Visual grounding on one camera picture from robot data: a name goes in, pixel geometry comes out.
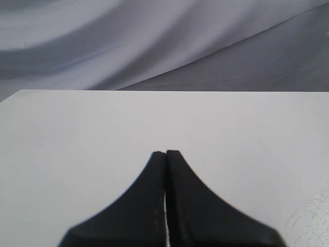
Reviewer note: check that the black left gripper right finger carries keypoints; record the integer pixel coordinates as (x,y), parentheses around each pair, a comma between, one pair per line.
(196,216)

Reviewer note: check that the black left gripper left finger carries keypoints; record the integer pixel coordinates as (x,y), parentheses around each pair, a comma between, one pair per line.
(136,218)

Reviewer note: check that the grey backdrop cloth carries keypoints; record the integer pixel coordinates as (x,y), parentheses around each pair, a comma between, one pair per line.
(164,45)

